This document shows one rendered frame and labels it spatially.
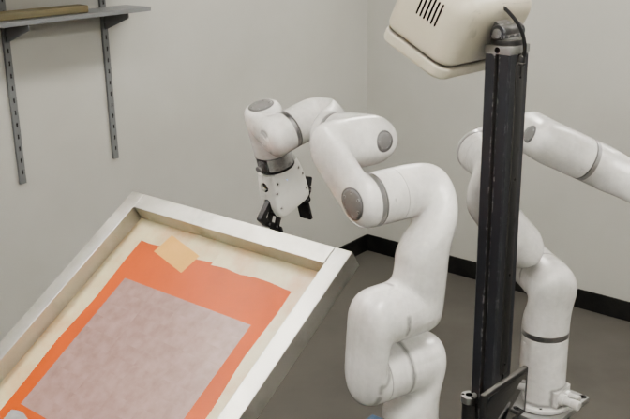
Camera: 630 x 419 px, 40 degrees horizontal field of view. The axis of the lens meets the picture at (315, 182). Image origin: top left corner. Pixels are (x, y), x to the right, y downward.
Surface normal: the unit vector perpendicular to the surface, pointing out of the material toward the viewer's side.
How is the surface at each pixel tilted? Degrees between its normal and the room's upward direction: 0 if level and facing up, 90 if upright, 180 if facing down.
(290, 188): 90
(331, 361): 0
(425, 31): 90
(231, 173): 90
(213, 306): 32
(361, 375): 91
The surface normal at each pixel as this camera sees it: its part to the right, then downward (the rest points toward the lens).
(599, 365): -0.01, -0.96
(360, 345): -0.79, 0.19
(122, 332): -0.35, -0.69
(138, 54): 0.77, 0.18
